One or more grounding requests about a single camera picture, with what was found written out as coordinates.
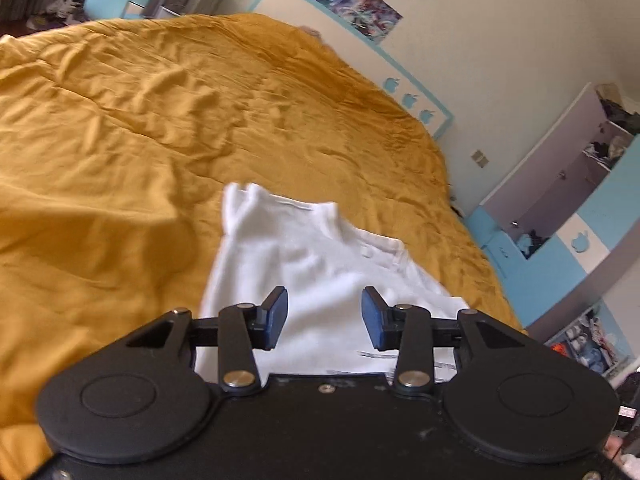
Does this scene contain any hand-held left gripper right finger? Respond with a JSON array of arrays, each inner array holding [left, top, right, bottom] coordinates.
[[361, 286, 532, 396]]

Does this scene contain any white blue bed headboard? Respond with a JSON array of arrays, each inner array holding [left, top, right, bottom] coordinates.
[[248, 0, 456, 141]]

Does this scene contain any mustard yellow quilt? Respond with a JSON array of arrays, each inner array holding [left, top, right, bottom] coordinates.
[[0, 12, 528, 480]]

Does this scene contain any white long-sleeve sweatshirt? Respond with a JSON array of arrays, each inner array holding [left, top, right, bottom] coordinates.
[[196, 182, 473, 386]]

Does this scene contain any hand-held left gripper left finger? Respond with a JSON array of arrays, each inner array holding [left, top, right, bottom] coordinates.
[[125, 286, 290, 394]]

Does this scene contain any lavender blue wardrobe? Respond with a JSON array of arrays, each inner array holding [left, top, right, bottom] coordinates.
[[464, 82, 640, 333]]

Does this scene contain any blue wall poster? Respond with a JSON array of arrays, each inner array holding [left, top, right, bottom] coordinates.
[[272, 0, 404, 44]]

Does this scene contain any cluttered low shelf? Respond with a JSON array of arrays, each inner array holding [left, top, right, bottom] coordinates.
[[549, 304, 632, 377]]

